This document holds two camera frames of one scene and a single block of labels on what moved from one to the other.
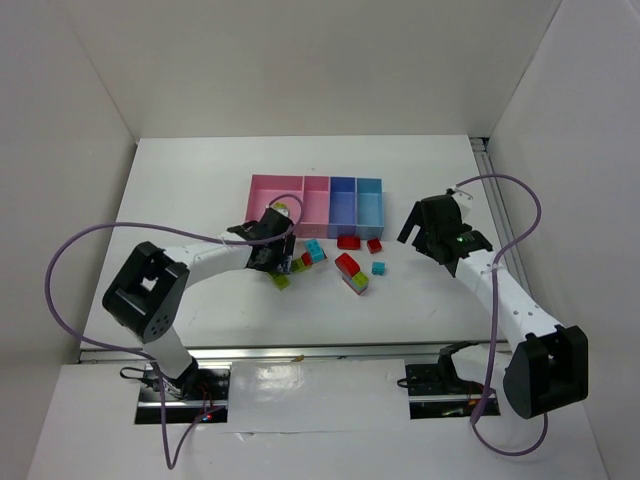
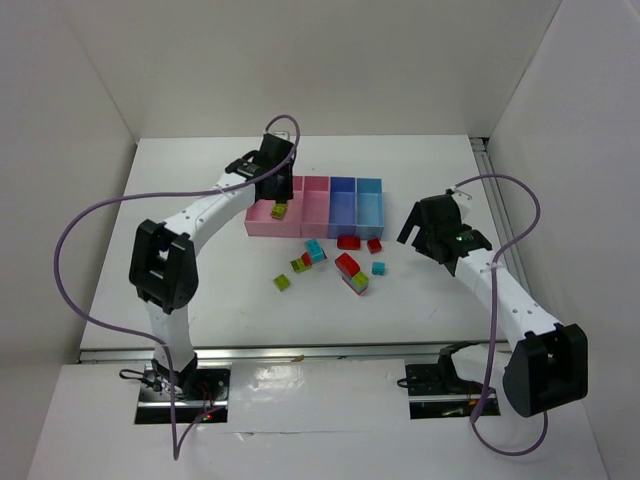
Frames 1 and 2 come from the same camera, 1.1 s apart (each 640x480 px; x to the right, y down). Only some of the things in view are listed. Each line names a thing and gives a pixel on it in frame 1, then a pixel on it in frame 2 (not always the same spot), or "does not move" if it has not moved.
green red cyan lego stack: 314,253 does not move
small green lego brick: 281,282 does not move
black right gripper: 426,230 does not move
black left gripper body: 282,257 -> 278,187
